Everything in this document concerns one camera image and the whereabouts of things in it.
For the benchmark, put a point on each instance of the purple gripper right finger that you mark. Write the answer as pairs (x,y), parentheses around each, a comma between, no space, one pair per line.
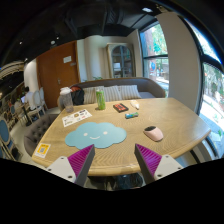
(153,165)

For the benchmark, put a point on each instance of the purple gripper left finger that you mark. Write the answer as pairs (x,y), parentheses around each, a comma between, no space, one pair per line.
(75,167)

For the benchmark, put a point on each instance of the pink computer mouse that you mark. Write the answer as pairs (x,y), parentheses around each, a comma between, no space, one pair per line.
(154,133)

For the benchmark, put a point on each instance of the blue cloud mouse pad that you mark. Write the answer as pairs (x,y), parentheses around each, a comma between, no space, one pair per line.
(101,135)

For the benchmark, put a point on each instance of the yellow white sticker card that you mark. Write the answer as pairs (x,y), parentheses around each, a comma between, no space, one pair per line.
(41,150)

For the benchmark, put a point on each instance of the white paper leaflet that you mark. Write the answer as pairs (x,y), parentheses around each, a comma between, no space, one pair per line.
(76,117)

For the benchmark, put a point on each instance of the grey tufted ottoman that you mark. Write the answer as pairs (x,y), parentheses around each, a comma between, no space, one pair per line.
(34,133)

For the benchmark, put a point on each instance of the teal wrapped snack bar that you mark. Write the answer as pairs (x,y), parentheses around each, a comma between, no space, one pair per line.
(131,115)

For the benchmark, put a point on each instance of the clear plastic water bottle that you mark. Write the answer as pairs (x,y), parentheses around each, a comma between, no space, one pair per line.
(66,99)

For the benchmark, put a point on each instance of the cream small object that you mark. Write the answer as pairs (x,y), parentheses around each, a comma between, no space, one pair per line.
(135,104)

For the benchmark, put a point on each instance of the black red small box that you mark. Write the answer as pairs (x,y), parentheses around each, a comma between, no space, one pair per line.
(120,107)

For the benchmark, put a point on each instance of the blue round back chair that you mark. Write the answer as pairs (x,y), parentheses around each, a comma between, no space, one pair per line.
(6,138)

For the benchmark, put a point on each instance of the black backpack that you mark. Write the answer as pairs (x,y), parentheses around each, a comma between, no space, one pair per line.
(77,95)

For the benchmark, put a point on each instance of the striped cushion left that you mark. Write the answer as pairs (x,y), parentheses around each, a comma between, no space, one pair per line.
(90,94)

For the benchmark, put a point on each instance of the striped cushion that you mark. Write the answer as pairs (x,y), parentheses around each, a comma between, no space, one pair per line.
(90,94)
(123,92)

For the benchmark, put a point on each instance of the green drink can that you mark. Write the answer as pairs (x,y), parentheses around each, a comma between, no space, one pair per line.
(100,99)

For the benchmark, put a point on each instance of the striped cushion right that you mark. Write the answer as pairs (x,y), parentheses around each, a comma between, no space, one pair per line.
(123,92)

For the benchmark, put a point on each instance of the seated person white shirt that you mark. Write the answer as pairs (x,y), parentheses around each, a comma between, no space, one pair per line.
(28,99)

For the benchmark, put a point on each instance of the orange wooden door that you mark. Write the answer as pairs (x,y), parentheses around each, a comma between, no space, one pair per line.
(57,68)

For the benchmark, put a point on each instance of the arched wooden cabinet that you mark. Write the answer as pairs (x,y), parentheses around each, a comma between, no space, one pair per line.
(121,60)

